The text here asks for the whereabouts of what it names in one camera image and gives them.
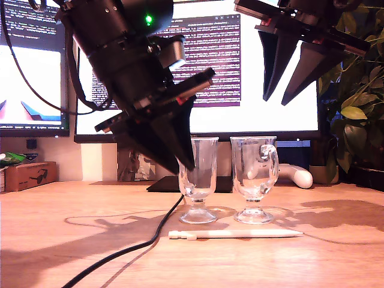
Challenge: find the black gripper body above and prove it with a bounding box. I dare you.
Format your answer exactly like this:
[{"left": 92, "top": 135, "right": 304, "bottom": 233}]
[{"left": 88, "top": 41, "right": 215, "bottom": 133}]

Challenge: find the small footed glass cup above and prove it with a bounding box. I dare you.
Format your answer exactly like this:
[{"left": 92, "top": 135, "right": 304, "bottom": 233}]
[
  {"left": 178, "top": 137, "right": 220, "bottom": 225},
  {"left": 230, "top": 136, "right": 280, "bottom": 226}
]

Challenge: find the white pen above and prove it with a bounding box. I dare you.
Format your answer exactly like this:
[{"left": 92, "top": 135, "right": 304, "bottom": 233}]
[{"left": 167, "top": 229, "right": 304, "bottom": 241}]

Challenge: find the camouflage pattern box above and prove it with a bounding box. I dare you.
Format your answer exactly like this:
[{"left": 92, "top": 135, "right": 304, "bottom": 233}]
[{"left": 118, "top": 146, "right": 157, "bottom": 182}]

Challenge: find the large black Huawei monitor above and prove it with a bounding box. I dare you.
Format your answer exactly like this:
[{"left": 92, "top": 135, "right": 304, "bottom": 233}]
[{"left": 73, "top": 0, "right": 320, "bottom": 144}]

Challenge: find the flat brown mat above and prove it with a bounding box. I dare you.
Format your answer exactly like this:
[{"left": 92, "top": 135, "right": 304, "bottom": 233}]
[{"left": 89, "top": 179, "right": 157, "bottom": 187}]

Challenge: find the black monitor stand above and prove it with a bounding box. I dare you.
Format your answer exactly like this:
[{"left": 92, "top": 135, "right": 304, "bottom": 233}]
[{"left": 146, "top": 175, "right": 234, "bottom": 193}]

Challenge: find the green leafy houseplant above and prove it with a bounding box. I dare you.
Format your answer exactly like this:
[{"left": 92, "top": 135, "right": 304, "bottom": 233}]
[{"left": 317, "top": 0, "right": 384, "bottom": 175}]

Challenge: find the black monitor with code editor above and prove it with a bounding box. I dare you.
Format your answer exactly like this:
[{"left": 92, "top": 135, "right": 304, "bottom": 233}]
[{"left": 0, "top": 0, "right": 70, "bottom": 138}]

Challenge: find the pale plant pot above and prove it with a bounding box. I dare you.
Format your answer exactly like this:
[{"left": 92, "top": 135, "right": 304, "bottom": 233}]
[{"left": 308, "top": 164, "right": 340, "bottom": 184}]

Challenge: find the white game controller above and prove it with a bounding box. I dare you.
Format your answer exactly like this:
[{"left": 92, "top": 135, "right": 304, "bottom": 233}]
[{"left": 277, "top": 164, "right": 314, "bottom": 189}]

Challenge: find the brown cardboard box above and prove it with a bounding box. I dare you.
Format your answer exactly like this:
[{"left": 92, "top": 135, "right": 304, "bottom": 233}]
[{"left": 4, "top": 161, "right": 58, "bottom": 192}]

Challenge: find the dark planter box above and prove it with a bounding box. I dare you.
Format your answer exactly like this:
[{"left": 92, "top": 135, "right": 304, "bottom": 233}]
[{"left": 344, "top": 166, "right": 384, "bottom": 191}]

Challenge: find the green plastic package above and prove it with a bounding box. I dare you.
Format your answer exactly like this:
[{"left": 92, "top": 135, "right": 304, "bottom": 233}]
[{"left": 0, "top": 152, "right": 27, "bottom": 168}]

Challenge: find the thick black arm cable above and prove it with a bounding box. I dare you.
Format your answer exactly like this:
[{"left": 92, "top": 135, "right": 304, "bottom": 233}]
[{"left": 64, "top": 20, "right": 115, "bottom": 112}]

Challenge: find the pale grey camera box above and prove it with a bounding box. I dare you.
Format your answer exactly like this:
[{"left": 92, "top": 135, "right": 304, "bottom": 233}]
[{"left": 157, "top": 35, "right": 187, "bottom": 72}]

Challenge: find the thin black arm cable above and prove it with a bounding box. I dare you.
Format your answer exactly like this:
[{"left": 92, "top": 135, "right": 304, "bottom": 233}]
[{"left": 0, "top": 0, "right": 100, "bottom": 116}]

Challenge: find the thick black table cable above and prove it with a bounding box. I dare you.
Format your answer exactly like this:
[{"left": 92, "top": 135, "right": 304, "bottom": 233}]
[{"left": 61, "top": 193, "right": 184, "bottom": 288}]

